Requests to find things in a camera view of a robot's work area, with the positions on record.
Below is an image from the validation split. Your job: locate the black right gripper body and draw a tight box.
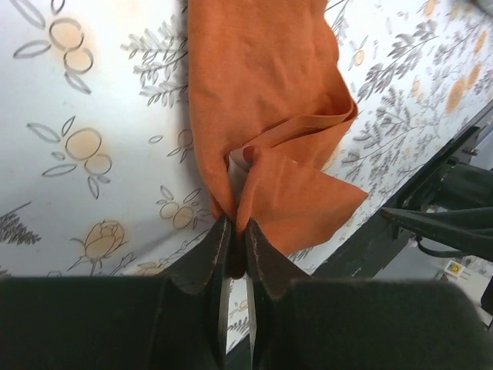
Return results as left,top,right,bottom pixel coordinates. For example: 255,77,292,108
434,163,492,210

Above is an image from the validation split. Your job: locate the orange and cream underwear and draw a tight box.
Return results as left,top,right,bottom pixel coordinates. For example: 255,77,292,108
188,1,367,255

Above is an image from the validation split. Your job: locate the floral patterned table mat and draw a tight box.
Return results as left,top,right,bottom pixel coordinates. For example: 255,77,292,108
1,1,492,278

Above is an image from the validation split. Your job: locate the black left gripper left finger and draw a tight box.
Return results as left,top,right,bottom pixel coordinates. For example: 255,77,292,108
1,217,232,369

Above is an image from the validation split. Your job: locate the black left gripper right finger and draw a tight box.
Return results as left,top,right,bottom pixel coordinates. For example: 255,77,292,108
244,220,492,369

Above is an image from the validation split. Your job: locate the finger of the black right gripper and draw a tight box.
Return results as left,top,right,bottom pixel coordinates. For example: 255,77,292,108
381,207,492,255

